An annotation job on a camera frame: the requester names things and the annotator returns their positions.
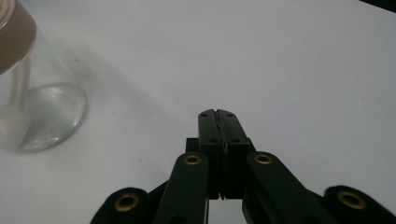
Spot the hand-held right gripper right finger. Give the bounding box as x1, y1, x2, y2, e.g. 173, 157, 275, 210
216, 108, 257, 201

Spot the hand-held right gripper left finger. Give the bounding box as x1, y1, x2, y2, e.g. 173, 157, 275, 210
185, 108, 226, 201

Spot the clear glass jar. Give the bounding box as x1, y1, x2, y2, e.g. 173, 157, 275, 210
0, 26, 88, 154

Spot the brown jar lid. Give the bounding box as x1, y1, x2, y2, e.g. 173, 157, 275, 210
0, 0, 37, 76

